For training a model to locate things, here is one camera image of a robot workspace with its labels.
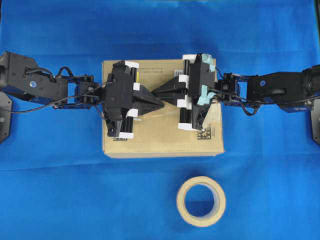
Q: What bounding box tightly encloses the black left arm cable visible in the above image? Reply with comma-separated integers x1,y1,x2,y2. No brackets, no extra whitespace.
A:
9,81,113,115

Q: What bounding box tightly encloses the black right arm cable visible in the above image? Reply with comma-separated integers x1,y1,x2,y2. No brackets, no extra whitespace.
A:
207,67,266,117

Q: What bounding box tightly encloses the brown tape strip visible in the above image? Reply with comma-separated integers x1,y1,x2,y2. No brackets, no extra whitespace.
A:
139,102,180,120

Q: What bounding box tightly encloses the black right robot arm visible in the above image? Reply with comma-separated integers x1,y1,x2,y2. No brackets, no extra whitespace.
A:
151,53,320,143

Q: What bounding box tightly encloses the brown cardboard box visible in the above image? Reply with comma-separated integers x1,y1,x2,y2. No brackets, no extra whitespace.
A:
102,59,225,159

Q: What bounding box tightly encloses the blue table cloth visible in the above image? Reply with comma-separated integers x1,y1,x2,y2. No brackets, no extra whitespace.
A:
0,0,320,240

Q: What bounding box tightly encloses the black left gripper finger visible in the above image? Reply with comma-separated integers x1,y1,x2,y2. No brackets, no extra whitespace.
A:
127,96,165,118
133,83,157,103

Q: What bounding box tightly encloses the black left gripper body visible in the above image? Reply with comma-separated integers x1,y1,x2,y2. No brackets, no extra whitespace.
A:
102,60,139,138

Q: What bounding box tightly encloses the brown packing tape roll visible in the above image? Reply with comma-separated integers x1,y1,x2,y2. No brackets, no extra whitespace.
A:
176,176,227,228

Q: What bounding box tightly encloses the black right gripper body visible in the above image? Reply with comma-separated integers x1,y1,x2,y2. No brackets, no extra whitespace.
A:
177,53,216,131

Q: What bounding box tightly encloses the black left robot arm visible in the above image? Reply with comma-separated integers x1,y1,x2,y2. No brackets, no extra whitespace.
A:
0,51,164,142

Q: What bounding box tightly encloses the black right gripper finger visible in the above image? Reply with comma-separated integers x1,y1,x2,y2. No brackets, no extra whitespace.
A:
154,88,188,107
152,76,188,95

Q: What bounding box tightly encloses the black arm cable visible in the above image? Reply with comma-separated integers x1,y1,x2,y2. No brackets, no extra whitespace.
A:
207,67,266,117
9,81,113,115

